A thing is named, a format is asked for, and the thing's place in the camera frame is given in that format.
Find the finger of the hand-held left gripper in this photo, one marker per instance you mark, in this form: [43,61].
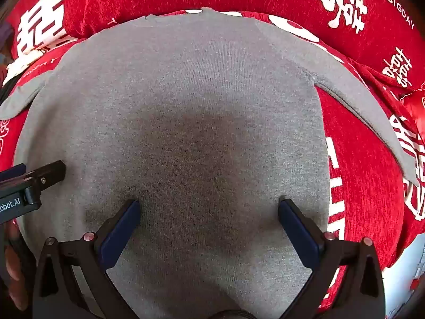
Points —
[13,171]
[49,174]

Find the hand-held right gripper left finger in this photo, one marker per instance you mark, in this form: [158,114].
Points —
[121,231]

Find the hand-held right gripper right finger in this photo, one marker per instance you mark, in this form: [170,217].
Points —
[297,232]

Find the grey knit sweater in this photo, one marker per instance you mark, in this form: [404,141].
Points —
[199,106]

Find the person's left hand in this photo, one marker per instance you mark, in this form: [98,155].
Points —
[16,272]

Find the red printed bedsheet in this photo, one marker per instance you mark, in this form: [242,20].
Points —
[362,189]

